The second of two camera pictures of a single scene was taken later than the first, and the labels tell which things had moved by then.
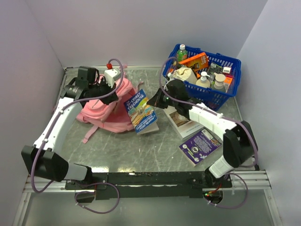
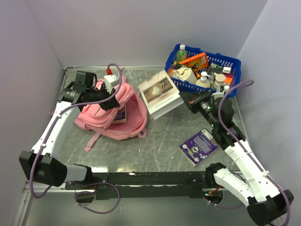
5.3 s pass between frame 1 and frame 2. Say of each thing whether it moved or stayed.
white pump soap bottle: stayed
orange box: stayed
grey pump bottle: stayed
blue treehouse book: moved
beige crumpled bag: stayed
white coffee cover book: moved
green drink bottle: stayed
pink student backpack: moved
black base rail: stayed
